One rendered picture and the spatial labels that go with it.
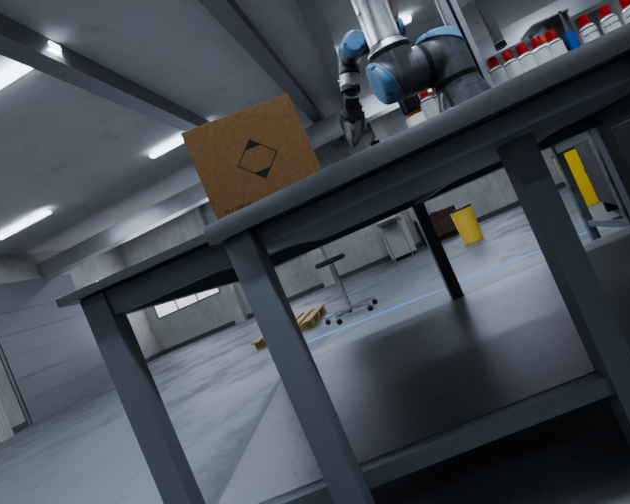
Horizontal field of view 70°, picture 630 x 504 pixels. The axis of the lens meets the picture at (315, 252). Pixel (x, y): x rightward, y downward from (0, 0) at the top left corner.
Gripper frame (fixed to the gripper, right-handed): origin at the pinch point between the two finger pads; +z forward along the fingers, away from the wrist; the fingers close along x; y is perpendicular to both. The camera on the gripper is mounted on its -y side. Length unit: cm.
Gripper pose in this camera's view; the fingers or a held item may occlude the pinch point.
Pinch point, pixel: (353, 143)
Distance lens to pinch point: 162.8
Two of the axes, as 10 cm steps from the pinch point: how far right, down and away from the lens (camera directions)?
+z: 0.6, 10.0, 0.0
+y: 0.8, -0.1, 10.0
